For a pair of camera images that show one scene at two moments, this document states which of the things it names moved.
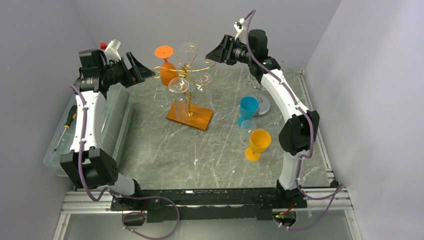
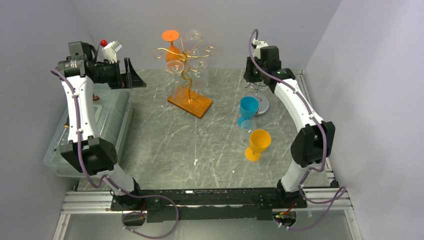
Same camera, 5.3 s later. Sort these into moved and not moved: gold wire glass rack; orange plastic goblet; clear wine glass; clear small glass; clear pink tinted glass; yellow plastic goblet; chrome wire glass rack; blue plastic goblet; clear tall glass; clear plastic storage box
Moved: gold wire glass rack; clear small glass; clear pink tinted glass; orange plastic goblet; clear wine glass
Not moved: blue plastic goblet; clear tall glass; chrome wire glass rack; yellow plastic goblet; clear plastic storage box
